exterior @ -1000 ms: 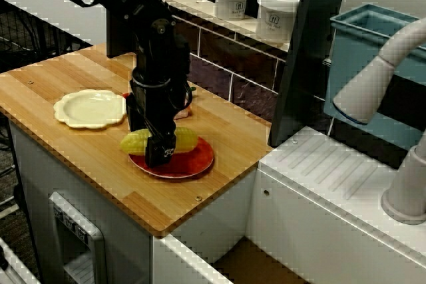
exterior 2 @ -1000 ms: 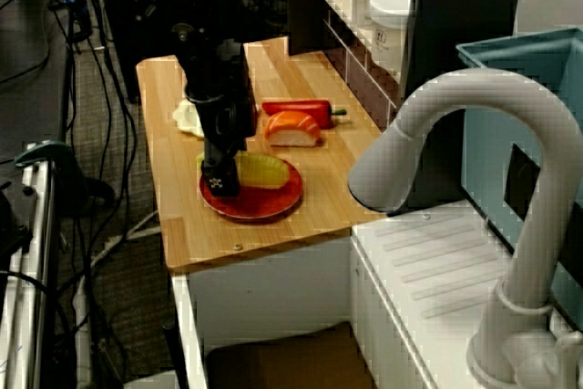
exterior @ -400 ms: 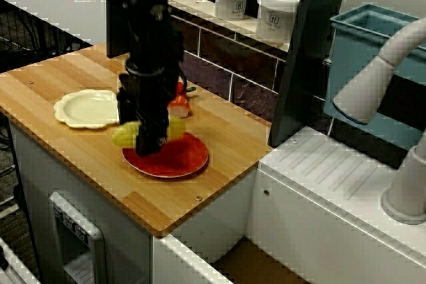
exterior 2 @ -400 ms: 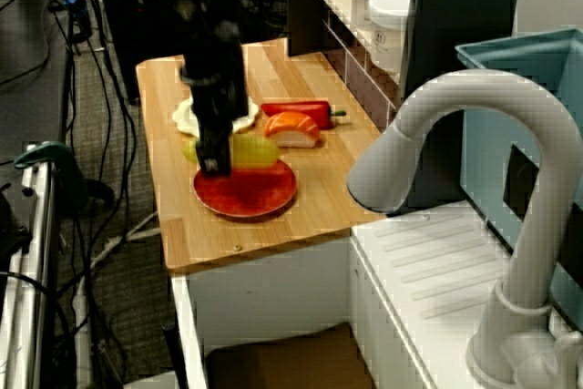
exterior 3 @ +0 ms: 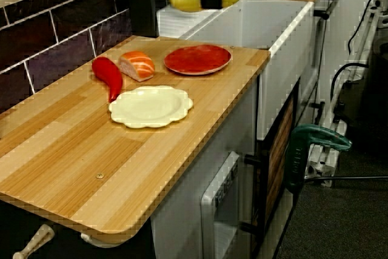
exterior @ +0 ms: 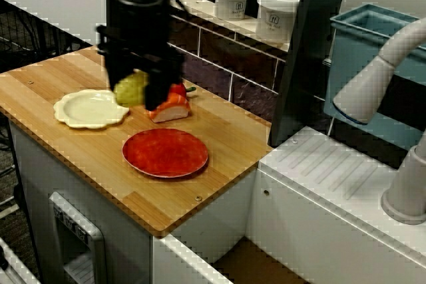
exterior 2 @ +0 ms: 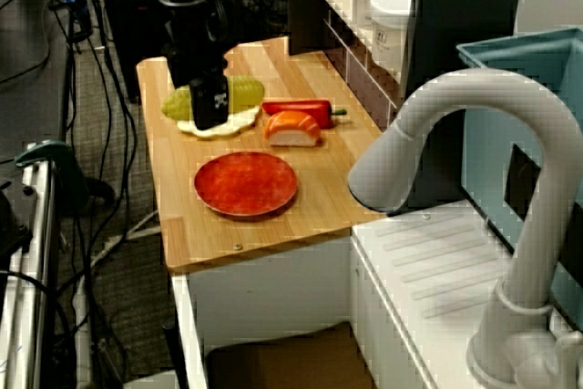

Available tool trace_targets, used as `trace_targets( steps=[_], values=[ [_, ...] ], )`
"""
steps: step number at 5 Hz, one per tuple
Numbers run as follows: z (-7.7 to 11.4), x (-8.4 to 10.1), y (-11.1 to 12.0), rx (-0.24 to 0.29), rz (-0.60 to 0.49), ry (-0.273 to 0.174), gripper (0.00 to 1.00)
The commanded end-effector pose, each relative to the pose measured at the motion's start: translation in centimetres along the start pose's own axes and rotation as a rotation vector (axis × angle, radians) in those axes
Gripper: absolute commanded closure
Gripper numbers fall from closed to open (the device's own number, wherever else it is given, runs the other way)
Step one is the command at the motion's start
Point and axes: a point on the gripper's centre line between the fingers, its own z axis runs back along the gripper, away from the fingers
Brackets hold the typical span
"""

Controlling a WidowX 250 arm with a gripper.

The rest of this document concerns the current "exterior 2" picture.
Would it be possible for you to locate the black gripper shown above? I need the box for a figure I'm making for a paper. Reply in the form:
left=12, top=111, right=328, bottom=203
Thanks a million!
left=163, top=4, right=233, bottom=131

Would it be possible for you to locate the yellow corn cob toy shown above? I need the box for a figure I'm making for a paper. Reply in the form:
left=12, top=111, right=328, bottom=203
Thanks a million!
left=160, top=75, right=266, bottom=120

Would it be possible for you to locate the salmon sushi toy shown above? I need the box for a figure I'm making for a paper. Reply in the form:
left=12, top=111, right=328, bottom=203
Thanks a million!
left=263, top=110, right=322, bottom=148

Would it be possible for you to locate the red chili pepper toy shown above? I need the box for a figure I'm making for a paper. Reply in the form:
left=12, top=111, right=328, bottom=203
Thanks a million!
left=261, top=99, right=347, bottom=129

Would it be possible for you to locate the cream scalloped plate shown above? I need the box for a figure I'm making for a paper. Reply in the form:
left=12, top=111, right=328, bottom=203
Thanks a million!
left=176, top=104, right=263, bottom=140

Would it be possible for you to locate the red round plate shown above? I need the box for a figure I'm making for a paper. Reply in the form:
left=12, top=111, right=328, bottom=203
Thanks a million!
left=193, top=151, right=301, bottom=218

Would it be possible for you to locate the black box case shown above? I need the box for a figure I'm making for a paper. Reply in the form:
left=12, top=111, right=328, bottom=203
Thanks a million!
left=100, top=0, right=238, bottom=103

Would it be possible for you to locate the tiled backsplash shelf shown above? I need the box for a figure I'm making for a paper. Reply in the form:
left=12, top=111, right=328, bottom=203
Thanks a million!
left=286, top=0, right=406, bottom=130

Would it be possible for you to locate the green clamp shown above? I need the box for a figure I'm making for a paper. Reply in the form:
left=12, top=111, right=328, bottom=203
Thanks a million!
left=13, top=141, right=90, bottom=208

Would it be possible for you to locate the white toy kitchen cabinet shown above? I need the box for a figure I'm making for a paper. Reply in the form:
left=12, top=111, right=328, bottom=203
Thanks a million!
left=170, top=204, right=583, bottom=389

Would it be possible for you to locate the grey toy faucet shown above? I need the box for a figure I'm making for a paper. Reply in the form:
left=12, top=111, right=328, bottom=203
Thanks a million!
left=346, top=68, right=583, bottom=389

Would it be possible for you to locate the black rod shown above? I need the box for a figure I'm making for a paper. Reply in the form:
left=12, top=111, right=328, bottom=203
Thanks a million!
left=161, top=319, right=190, bottom=389

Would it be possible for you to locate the blue plastic bin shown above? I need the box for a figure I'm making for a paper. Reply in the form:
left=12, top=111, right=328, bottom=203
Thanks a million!
left=455, top=27, right=583, bottom=331

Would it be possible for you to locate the black cable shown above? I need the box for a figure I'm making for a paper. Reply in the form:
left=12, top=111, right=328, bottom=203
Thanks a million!
left=54, top=0, right=138, bottom=299
left=0, top=0, right=52, bottom=86
left=0, top=271, right=77, bottom=363

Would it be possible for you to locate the black mount knob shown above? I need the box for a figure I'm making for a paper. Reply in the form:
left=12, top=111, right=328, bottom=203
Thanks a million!
left=0, top=181, right=33, bottom=267

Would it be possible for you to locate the metal frame rail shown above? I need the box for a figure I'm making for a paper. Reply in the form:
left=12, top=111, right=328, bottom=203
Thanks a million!
left=0, top=142, right=60, bottom=389

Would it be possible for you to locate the black upright post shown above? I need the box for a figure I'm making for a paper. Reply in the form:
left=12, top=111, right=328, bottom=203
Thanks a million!
left=400, top=0, right=525, bottom=217

